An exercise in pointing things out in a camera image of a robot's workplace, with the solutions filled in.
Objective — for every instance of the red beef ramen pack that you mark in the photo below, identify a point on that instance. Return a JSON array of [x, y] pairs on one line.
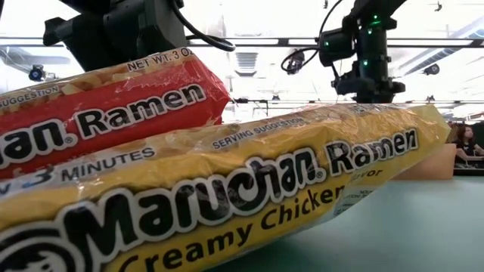
[[113, 113]]

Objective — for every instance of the yellow creamy chicken ramen pack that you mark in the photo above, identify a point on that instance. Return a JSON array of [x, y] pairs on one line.
[[227, 170]]

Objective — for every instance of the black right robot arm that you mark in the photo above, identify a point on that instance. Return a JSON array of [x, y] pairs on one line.
[[374, 7]]

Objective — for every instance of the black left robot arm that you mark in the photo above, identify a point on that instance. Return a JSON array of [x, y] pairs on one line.
[[87, 4]]

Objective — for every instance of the black round ceiling light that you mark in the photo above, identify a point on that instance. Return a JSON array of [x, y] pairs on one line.
[[36, 72], [432, 69]]

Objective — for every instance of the black overhead crossbar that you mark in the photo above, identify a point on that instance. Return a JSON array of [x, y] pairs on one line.
[[283, 42]]

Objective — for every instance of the orange plastic bin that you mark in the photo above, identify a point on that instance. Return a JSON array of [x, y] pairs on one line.
[[431, 164]]

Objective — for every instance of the person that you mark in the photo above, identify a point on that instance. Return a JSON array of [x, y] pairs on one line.
[[466, 145]]

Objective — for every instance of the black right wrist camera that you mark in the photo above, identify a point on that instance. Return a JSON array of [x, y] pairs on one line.
[[334, 47]]

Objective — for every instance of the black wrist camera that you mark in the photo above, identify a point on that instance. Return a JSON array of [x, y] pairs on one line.
[[60, 32], [334, 47]]

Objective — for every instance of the black hanging camera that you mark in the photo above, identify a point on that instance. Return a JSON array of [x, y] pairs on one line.
[[296, 60]]

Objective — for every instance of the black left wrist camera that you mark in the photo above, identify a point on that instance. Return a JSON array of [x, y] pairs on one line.
[[60, 32]]

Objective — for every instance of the black table frame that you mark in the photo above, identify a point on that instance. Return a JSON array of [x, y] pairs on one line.
[[469, 172]]

